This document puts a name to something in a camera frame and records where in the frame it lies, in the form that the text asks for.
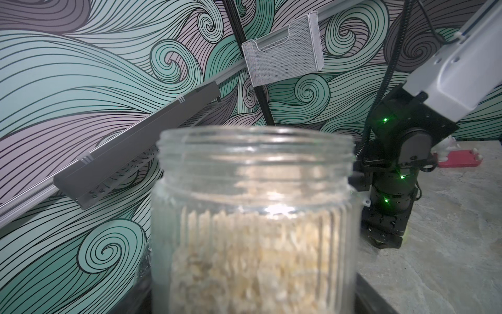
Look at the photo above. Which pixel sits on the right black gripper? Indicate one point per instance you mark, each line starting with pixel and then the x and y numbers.
pixel 384 222

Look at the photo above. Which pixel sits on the clear oatmeal jar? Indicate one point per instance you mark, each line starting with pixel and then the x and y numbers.
pixel 254 220

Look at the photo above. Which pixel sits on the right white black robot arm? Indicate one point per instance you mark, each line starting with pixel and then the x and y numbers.
pixel 405 123

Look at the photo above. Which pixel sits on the pink white small object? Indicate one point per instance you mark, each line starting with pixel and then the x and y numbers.
pixel 449 154

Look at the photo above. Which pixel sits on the clear mesh wall holder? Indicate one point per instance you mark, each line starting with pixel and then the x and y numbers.
pixel 296 54

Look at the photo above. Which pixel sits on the aluminium back wall rail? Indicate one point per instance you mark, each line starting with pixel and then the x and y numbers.
pixel 74 74

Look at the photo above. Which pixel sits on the black wall shelf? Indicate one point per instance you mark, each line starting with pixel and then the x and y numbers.
pixel 105 168

